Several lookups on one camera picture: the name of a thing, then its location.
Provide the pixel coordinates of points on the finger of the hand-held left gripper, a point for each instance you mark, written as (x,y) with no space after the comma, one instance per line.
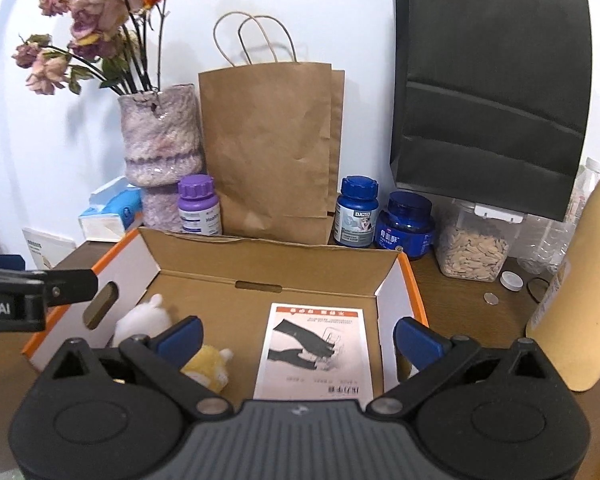
(70,282)

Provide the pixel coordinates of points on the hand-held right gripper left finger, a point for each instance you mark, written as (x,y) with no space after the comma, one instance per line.
(182,337)

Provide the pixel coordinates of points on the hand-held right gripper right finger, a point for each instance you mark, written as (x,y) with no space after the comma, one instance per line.
(417,342)

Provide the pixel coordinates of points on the cardboard box with orange rim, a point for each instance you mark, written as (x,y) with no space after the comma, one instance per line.
(280,265)

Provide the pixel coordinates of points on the yellow plush toy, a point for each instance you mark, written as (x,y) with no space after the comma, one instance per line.
(210,365)

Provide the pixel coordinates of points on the white plush toy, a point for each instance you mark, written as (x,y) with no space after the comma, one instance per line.
(140,322)

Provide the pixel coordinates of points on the dark blue object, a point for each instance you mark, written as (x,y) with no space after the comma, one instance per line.
(2,262)

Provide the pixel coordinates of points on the blue white tissue box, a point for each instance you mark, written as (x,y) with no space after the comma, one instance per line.
(110,210)

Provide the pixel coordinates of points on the silver coin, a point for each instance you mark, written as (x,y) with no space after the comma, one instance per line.
(491,299)

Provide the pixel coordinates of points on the clear container of seeds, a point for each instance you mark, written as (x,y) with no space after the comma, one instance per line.
(472,250)

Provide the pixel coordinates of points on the glove packet with picture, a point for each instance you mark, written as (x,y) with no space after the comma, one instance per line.
(310,355)

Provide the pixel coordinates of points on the white bottle cap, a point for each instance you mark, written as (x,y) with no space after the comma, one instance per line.
(511,280)

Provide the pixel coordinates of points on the blue wide jar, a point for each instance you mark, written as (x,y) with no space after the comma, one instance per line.
(405,230)

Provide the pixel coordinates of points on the purple pill bottle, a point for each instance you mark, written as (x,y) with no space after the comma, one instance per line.
(199,210)

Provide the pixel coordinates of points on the blue bottle with dog label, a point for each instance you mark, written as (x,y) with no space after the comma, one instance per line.
(356,220)

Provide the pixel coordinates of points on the clear plastic bottle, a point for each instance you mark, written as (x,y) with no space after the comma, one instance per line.
(545,245)
(587,185)

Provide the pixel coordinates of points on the mottled purple ceramic vase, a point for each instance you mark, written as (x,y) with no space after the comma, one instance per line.
(160,130)

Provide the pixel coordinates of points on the tan thermos bottle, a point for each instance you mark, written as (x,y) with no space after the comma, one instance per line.
(590,260)

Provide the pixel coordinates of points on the brown paper bag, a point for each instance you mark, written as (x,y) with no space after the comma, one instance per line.
(265,150)

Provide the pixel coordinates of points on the dried rose bouquet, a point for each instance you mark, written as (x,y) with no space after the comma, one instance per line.
(87,17)

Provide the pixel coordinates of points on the black paper bag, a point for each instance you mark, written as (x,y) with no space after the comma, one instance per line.
(490,85)

